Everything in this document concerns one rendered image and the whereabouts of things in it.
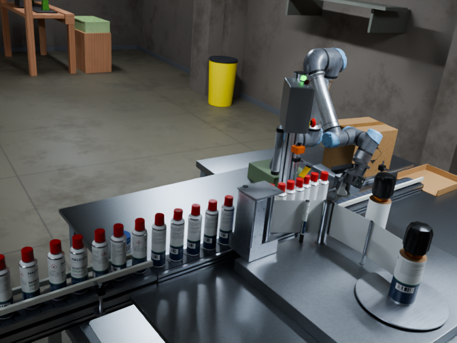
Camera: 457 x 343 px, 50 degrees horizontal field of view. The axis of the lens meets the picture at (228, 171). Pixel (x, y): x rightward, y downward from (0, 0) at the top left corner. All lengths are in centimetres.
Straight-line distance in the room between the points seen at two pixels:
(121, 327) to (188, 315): 92
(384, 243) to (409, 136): 352
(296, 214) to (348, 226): 21
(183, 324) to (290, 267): 47
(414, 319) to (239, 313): 57
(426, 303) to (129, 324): 141
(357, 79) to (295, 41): 115
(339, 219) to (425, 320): 49
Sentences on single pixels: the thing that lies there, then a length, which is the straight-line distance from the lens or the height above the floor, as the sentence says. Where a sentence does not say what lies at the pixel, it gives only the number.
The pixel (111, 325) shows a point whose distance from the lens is 256.
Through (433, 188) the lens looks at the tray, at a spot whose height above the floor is 83.
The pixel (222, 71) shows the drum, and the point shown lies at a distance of 675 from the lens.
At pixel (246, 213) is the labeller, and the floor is 107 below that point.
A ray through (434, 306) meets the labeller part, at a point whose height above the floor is 89.
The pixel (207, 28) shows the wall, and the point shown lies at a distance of 725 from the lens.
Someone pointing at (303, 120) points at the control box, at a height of 134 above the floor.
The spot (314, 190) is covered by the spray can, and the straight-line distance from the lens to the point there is 217.
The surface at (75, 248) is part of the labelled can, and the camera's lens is 159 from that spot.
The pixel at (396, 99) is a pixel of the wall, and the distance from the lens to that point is 539.
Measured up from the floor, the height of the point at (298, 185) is 106.
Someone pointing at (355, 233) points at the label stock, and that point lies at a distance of 195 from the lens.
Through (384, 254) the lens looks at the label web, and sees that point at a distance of 189.
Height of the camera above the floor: 191
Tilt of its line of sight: 23 degrees down
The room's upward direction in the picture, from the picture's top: 5 degrees clockwise
